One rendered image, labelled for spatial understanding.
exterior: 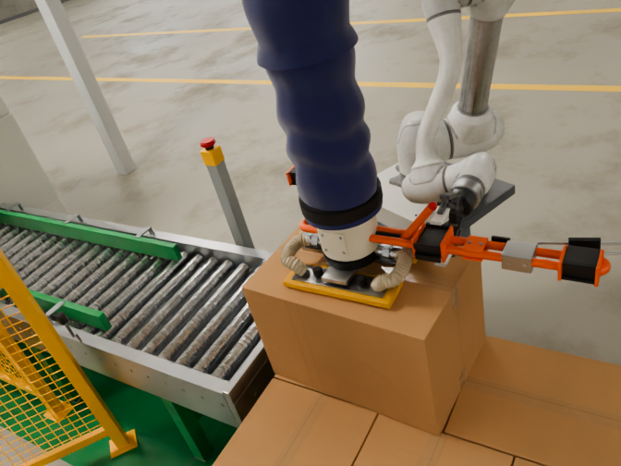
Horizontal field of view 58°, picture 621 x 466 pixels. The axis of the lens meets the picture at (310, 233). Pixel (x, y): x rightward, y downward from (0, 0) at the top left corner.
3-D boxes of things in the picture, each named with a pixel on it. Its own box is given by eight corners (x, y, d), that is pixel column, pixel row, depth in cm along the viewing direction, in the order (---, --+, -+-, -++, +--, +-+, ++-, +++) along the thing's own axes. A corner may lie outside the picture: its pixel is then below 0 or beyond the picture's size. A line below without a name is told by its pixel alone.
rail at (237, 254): (12, 231, 355) (-4, 206, 344) (18, 226, 358) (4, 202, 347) (326, 302, 236) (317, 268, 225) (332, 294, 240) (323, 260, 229)
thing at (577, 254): (556, 280, 128) (557, 263, 125) (563, 260, 133) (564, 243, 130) (598, 287, 124) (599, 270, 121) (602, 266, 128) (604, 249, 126)
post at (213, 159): (261, 315, 300) (199, 152, 244) (267, 307, 304) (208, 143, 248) (271, 318, 297) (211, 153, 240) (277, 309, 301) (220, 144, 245)
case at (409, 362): (273, 373, 192) (240, 287, 170) (333, 297, 217) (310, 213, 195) (438, 436, 159) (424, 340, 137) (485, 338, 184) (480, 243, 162)
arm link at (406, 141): (394, 163, 223) (388, 111, 211) (438, 153, 223) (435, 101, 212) (405, 181, 209) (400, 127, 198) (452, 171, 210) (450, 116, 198)
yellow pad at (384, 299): (283, 287, 165) (279, 274, 162) (300, 265, 171) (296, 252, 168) (389, 310, 147) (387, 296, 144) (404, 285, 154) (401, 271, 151)
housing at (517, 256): (501, 270, 135) (500, 255, 133) (507, 252, 140) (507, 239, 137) (531, 275, 132) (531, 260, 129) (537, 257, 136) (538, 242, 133)
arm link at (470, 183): (485, 202, 162) (480, 214, 158) (455, 200, 166) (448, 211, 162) (484, 176, 156) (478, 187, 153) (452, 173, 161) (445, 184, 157)
